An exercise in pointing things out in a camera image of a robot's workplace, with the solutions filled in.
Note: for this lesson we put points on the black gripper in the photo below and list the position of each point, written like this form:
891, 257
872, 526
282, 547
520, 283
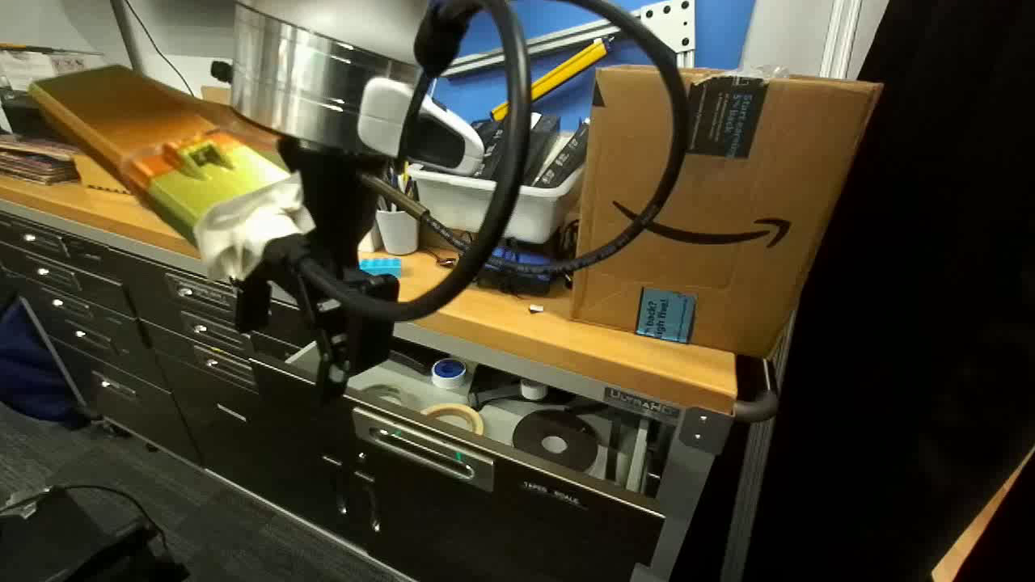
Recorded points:
335, 206

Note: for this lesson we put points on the black bag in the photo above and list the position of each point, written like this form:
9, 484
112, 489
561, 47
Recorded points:
66, 537

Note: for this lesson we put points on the small white tape roll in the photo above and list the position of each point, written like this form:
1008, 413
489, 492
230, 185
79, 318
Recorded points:
530, 390

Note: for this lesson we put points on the white jar blue lid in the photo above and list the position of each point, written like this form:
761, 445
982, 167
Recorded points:
448, 372

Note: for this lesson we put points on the black curtain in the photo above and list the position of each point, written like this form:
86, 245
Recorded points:
925, 268

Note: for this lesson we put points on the blue pegboard panel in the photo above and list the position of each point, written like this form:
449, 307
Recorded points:
717, 33

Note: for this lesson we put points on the tan wooden board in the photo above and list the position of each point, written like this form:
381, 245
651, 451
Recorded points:
102, 109

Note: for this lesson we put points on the grey metal bench leg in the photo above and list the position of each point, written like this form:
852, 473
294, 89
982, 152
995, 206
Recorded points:
688, 487

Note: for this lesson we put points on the small blue object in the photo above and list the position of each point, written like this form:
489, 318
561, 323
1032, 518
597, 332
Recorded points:
380, 267

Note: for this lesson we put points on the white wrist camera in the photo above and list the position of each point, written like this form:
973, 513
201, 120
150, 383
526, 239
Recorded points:
430, 131

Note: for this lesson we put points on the black drawer cabinet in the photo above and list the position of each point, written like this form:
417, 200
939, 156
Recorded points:
118, 323

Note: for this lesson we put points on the dark blue chair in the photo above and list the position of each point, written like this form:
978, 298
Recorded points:
30, 367

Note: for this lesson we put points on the black tape roll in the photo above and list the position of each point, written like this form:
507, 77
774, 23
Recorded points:
554, 442

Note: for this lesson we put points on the white plastic bin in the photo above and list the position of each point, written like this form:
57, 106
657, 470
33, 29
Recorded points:
539, 206

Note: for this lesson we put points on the beige masking tape roll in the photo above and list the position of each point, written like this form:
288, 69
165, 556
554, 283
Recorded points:
452, 418

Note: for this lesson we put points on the brown cardboard shipping box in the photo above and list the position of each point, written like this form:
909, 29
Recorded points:
731, 206

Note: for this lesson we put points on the yellow level ruler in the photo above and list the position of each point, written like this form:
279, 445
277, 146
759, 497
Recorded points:
554, 77

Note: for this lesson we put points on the black drawer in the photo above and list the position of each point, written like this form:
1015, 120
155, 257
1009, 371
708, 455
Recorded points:
518, 473

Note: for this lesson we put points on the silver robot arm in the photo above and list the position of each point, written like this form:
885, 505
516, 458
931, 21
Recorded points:
311, 65

